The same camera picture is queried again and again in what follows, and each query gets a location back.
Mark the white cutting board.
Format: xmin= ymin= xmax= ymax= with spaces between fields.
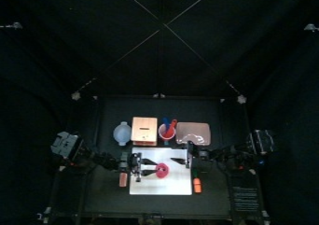
xmin=128 ymin=146 xmax=194 ymax=196

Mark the blue toy utensil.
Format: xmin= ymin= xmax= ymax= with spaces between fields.
xmin=160 ymin=117 xmax=170 ymax=134

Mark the pink play dough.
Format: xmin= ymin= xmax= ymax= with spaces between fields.
xmin=154 ymin=162 xmax=170 ymax=180

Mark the white frame foot bracket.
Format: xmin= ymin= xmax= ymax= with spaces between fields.
xmin=36 ymin=206 xmax=52 ymax=225
xmin=260 ymin=210 xmax=272 ymax=225

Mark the light wooden drawer box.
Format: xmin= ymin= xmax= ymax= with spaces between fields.
xmin=129 ymin=116 xmax=160 ymax=148

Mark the thin white cord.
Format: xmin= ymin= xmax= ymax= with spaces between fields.
xmin=76 ymin=0 xmax=220 ymax=95
xmin=113 ymin=0 xmax=244 ymax=98

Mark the red toy utensil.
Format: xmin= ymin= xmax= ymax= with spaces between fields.
xmin=166 ymin=119 xmax=178 ymax=135

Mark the orange elongated block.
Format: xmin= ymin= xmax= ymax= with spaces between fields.
xmin=192 ymin=176 xmax=202 ymax=194
xmin=118 ymin=172 xmax=129 ymax=189

